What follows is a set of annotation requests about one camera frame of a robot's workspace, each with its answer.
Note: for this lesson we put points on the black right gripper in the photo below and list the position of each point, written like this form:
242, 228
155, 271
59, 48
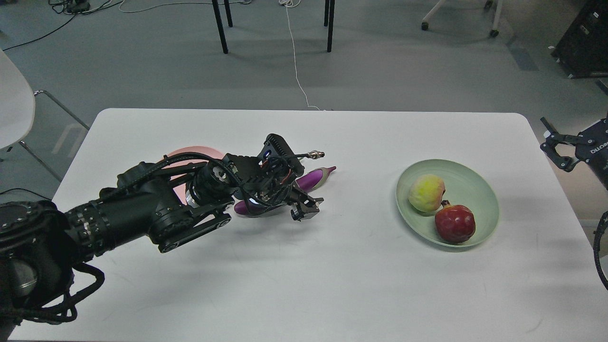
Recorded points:
596, 147

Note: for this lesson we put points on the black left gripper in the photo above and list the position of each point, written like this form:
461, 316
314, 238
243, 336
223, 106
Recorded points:
236, 177

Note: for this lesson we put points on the purple eggplant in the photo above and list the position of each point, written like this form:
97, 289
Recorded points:
309, 182

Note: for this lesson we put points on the yellow green apple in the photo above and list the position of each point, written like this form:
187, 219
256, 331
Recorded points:
426, 193

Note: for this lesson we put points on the red pomegranate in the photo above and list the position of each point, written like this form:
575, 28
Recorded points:
455, 223

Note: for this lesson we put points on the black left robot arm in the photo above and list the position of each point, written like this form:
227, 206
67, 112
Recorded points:
45, 252

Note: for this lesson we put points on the black equipment case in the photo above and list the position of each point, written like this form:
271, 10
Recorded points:
582, 51

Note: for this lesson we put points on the green plate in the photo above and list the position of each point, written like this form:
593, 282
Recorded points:
463, 186

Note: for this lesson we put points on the white rolling chair base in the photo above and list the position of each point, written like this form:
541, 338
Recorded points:
444, 16

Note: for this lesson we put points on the black table legs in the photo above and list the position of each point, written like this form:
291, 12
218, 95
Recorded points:
223, 16

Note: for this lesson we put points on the white chair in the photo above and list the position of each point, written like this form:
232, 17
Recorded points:
18, 109

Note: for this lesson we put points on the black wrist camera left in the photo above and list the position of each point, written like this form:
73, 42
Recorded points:
275, 147

